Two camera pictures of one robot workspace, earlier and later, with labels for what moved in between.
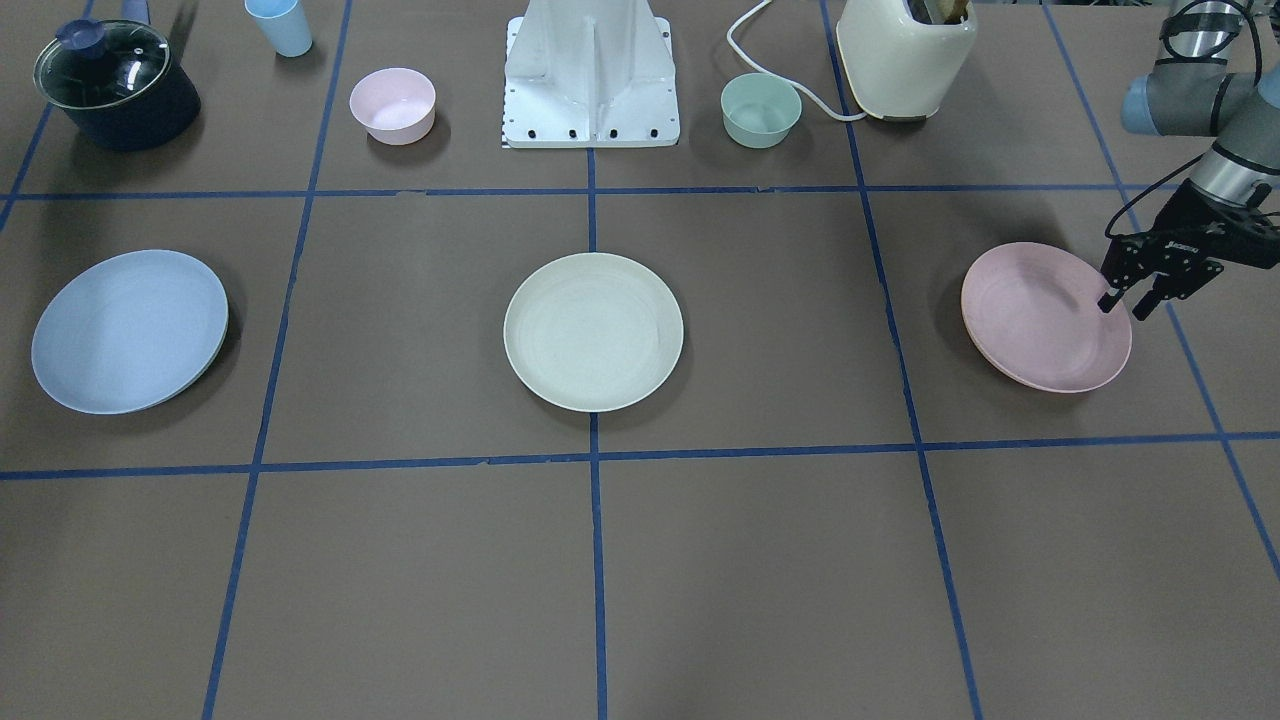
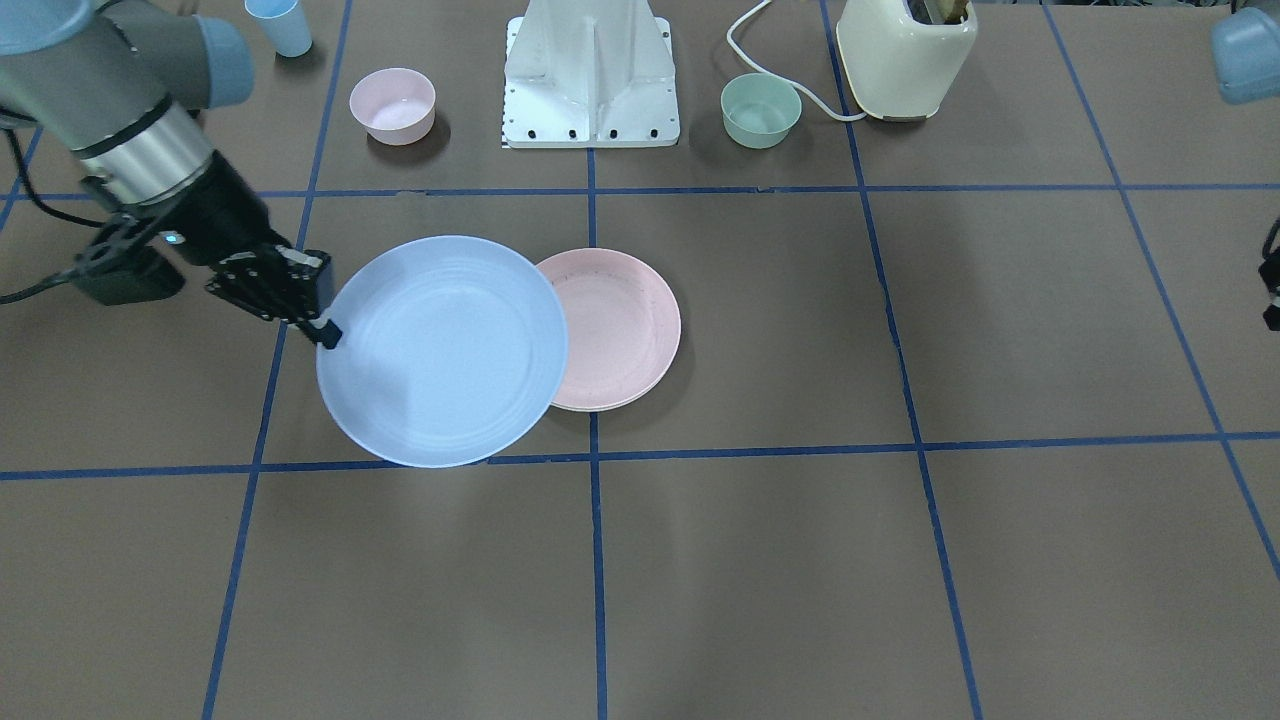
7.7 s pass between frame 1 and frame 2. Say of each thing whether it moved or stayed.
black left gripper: moved
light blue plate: moved
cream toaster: stayed
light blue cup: stayed
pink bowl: stayed
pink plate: moved
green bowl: stayed
